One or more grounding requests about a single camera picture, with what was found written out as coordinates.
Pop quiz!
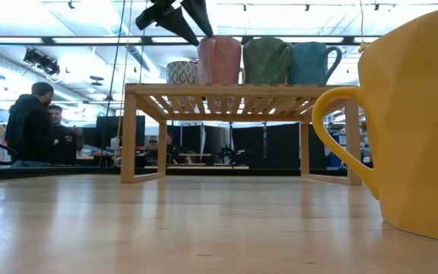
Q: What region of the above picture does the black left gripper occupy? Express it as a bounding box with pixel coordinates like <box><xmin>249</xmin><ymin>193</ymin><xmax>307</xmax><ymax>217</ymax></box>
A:
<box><xmin>135</xmin><ymin>0</ymin><xmax>214</xmax><ymax>47</ymax></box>

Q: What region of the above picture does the pink faceted mug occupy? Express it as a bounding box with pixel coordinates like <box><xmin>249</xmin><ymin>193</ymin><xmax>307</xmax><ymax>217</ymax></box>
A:
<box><xmin>197</xmin><ymin>36</ymin><xmax>243</xmax><ymax>85</ymax></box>

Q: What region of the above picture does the black-white patterned mug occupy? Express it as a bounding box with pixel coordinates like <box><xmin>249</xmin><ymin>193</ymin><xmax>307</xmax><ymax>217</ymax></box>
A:
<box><xmin>166</xmin><ymin>59</ymin><xmax>200</xmax><ymax>85</ymax></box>

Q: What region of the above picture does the green faceted mug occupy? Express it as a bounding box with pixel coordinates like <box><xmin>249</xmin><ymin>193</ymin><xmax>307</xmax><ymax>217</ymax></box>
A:
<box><xmin>243</xmin><ymin>37</ymin><xmax>295</xmax><ymax>85</ymax></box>

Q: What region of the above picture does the blue faceted mug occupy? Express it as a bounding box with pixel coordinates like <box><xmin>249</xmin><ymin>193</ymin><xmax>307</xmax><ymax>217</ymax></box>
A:
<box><xmin>287</xmin><ymin>41</ymin><xmax>344</xmax><ymax>85</ymax></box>

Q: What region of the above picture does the orange-yellow faceted mug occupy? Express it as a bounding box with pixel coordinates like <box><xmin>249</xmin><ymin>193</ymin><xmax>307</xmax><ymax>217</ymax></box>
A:
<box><xmin>312</xmin><ymin>3</ymin><xmax>438</xmax><ymax>244</ymax></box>

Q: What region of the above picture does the wooden slatted rack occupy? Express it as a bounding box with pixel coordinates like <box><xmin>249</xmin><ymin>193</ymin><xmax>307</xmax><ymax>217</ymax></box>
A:
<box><xmin>119</xmin><ymin>82</ymin><xmax>363</xmax><ymax>186</ymax></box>

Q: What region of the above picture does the black partition panel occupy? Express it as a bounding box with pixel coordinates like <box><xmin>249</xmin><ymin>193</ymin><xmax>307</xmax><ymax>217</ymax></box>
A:
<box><xmin>96</xmin><ymin>116</ymin><xmax>146</xmax><ymax>168</ymax></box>

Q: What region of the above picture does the black ceiling spotlight cluster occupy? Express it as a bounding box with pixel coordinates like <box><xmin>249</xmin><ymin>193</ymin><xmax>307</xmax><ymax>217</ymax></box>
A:
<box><xmin>23</xmin><ymin>48</ymin><xmax>61</xmax><ymax>76</ymax></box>

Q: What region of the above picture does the person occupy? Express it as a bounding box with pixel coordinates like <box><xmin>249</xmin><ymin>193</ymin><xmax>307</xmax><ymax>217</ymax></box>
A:
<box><xmin>5</xmin><ymin>81</ymin><xmax>56</xmax><ymax>165</ymax></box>
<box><xmin>47</xmin><ymin>104</ymin><xmax>78</xmax><ymax>165</ymax></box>

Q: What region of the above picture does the hanging yellow tag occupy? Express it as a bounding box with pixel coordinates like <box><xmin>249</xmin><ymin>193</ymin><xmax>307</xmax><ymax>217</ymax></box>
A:
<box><xmin>357</xmin><ymin>0</ymin><xmax>371</xmax><ymax>53</ymax></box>

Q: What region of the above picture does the blue storage bin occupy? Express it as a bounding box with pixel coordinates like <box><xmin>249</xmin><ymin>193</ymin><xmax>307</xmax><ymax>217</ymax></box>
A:
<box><xmin>325</xmin><ymin>131</ymin><xmax>344</xmax><ymax>168</ymax></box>

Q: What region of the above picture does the hanging black cable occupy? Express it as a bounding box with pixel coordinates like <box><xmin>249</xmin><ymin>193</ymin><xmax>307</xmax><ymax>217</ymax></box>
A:
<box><xmin>98</xmin><ymin>0</ymin><xmax>128</xmax><ymax>167</ymax></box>

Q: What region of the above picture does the black aluminium table frame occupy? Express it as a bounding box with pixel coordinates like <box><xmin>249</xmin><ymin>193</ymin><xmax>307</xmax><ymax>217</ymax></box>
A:
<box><xmin>0</xmin><ymin>165</ymin><xmax>438</xmax><ymax>183</ymax></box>

